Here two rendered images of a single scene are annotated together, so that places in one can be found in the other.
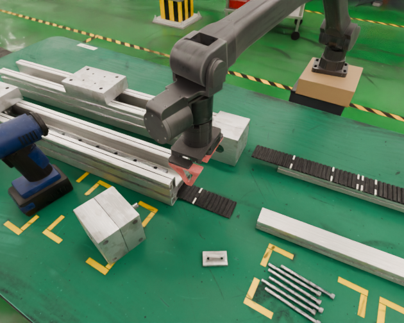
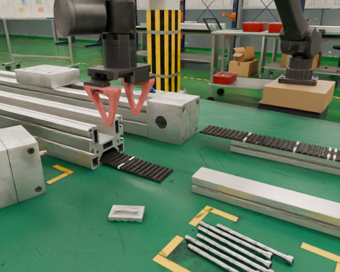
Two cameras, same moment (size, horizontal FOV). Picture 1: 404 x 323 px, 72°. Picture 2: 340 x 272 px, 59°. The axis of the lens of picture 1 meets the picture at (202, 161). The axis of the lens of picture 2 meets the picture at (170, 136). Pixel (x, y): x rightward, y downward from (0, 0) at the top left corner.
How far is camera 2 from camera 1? 0.32 m
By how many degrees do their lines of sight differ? 24
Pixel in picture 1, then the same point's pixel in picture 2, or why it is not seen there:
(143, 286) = (18, 233)
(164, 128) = (68, 6)
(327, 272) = (285, 236)
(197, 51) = not seen: outside the picture
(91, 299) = not seen: outside the picture
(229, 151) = (173, 123)
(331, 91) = (299, 96)
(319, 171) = (280, 143)
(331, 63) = (298, 71)
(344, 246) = (308, 202)
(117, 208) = (15, 137)
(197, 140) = (116, 56)
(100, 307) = not seen: outside the picture
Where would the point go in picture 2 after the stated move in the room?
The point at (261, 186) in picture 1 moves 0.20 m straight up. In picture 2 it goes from (208, 161) to (213, 62)
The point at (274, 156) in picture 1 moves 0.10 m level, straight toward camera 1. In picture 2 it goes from (225, 132) to (212, 149)
